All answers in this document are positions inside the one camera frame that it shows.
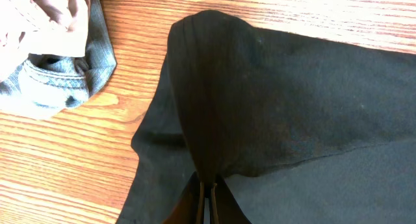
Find black t-shirt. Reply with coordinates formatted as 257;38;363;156
118;10;415;223

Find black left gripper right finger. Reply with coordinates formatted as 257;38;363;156
209;176;252;224

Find beige folded trousers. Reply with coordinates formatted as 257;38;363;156
1;0;92;81

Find blue folded jeans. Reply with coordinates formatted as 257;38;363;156
1;0;116;119

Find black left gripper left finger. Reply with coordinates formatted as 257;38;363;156
163;172;205;224

